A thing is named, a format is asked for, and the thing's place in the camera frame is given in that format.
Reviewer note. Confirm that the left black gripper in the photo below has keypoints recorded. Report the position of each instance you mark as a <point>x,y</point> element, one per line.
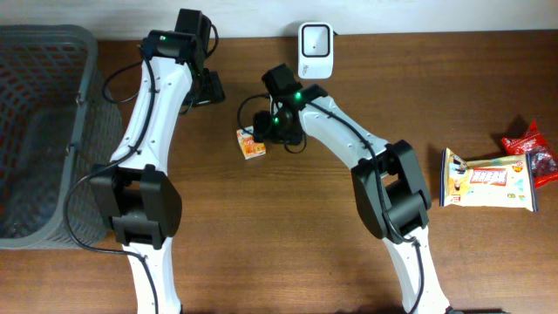
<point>211,88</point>

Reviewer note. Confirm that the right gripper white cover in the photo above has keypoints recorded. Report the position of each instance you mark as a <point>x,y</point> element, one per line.
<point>262,124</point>

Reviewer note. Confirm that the small orange packet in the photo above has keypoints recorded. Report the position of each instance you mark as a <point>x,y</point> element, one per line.
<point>250,149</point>

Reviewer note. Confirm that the beige wet wipes pack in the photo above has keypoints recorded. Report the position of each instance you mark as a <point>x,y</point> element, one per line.
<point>505,182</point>

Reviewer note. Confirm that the red snack bag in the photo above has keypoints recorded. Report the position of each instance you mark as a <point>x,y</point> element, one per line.
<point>543,158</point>

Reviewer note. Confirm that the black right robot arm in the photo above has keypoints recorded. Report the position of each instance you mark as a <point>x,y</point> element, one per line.
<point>391,194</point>

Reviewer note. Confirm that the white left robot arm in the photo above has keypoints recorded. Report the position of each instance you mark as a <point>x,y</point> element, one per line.
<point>133,193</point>

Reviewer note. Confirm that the white barcode scanner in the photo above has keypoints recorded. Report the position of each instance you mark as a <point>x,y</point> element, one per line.
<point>315,50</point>

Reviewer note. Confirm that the grey plastic mesh basket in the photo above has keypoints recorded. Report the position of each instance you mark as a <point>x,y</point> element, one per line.
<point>55,126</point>

